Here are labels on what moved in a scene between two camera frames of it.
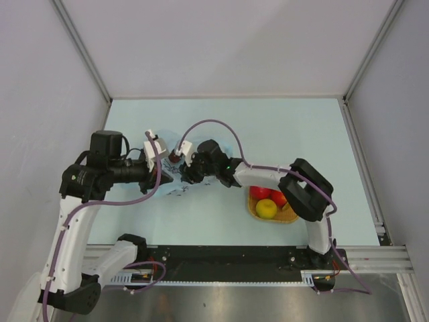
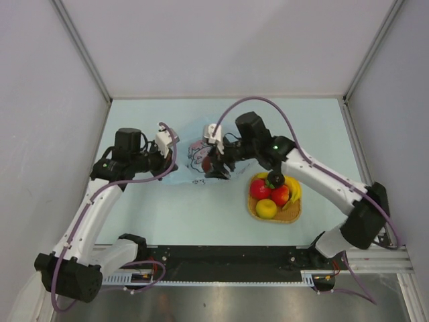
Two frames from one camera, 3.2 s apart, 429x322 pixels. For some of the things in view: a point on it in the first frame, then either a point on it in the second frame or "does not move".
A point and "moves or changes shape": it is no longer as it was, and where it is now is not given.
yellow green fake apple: x=266 y=208 does not move
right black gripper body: x=198 y=170 -> x=230 y=156
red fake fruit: x=259 y=192 does not move
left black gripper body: x=147 y=178 -> x=157 y=163
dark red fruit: x=174 y=157 moves or changes shape
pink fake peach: x=279 y=197 does not move
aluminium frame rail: x=371 y=259 does not move
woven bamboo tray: x=287 y=216 does not move
